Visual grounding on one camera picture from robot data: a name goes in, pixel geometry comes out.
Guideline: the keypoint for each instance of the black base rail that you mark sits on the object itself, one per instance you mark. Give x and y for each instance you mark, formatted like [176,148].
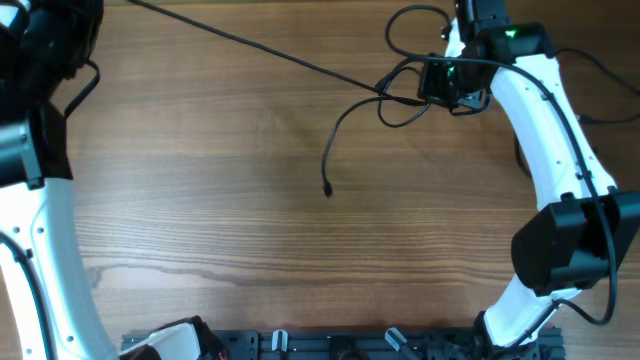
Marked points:
[449,343]

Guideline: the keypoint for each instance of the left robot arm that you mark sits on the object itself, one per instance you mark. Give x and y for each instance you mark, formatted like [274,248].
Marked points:
[44,43]

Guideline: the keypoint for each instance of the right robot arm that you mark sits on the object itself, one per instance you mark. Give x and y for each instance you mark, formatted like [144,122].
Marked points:
[584,224]

